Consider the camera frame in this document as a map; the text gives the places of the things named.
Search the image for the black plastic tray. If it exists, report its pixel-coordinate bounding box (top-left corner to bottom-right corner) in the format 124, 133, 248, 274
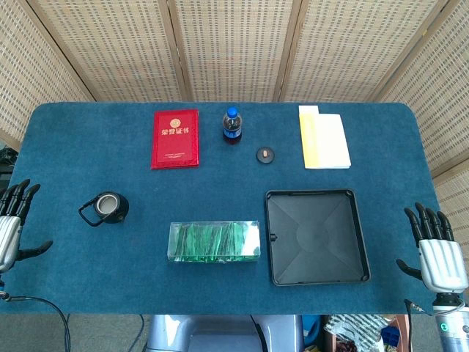
265, 188, 372, 287

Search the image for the small black round disc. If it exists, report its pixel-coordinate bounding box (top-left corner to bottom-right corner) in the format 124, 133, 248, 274
255, 145, 276, 163

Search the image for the grey-blue robot torso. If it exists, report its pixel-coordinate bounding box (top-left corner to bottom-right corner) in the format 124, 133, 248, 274
145, 314, 305, 352

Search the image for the blue table cloth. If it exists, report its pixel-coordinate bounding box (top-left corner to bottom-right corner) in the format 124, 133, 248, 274
0, 101, 465, 316

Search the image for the black left hand cable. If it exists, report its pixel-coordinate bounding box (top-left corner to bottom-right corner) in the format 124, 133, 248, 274
0, 291, 71, 352

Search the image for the white paper sheet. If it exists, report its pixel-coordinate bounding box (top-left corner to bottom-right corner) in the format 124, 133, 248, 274
314, 112, 352, 171

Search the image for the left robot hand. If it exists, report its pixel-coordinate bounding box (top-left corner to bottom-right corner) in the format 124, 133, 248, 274
0, 178, 54, 274

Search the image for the striped foil snack packet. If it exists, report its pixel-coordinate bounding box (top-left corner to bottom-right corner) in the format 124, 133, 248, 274
324, 314, 389, 352

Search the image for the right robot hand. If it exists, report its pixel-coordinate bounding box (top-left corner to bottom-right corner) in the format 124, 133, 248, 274
395, 202, 469, 294

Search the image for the cola bottle blue cap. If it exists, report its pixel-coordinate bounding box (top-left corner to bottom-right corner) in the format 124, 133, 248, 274
221, 106, 243, 146

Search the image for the bamboo folding screen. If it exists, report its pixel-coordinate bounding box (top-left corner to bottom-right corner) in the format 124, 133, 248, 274
0, 0, 469, 254

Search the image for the clear box of green packets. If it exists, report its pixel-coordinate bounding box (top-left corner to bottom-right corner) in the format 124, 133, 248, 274
167, 219, 262, 264

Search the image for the black equipment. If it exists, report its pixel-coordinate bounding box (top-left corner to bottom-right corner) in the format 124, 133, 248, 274
0, 144, 18, 180

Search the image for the small blue box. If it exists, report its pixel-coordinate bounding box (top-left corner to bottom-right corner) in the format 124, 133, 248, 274
380, 326, 400, 345

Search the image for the red certificate book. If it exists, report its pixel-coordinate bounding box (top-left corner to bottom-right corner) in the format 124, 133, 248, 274
150, 109, 201, 171

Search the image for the yellow and white envelope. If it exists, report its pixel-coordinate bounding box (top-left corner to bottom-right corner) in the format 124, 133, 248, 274
298, 105, 323, 170

